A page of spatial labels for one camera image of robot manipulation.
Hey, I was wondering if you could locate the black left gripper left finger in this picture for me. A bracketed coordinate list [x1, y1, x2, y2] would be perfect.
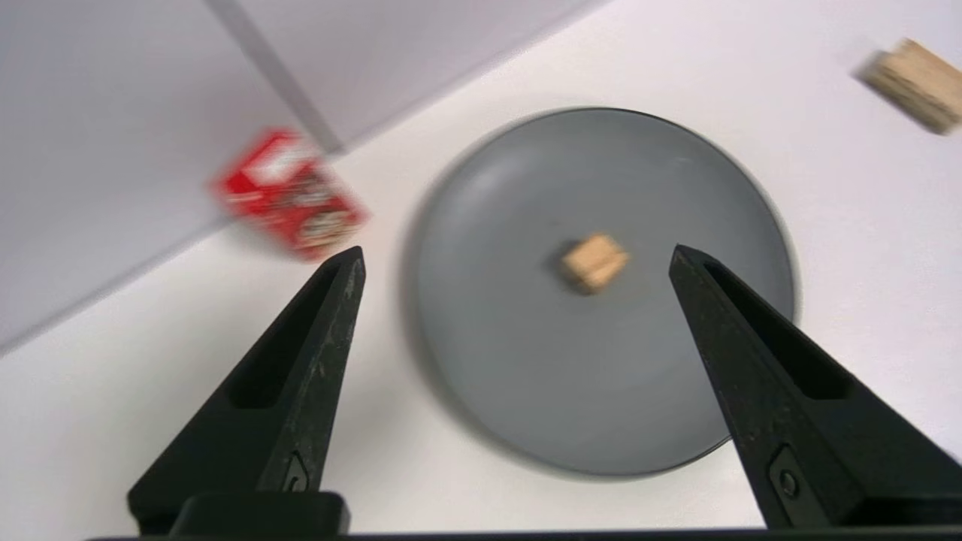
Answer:
[127, 246, 368, 536]

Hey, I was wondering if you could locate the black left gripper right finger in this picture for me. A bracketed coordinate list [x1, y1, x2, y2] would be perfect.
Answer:
[668, 244, 962, 529]

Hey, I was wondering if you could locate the small wooden cube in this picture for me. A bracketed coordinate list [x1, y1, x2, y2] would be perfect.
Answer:
[560, 232, 631, 295]

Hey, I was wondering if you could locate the gray round plate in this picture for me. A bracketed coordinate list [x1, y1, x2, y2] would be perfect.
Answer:
[406, 107, 797, 479]

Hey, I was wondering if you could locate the red milk carton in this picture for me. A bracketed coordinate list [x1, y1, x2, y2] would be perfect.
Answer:
[210, 128, 371, 262]

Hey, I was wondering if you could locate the rectangular wooden block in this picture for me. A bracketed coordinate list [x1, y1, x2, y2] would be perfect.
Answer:
[855, 39, 962, 136]

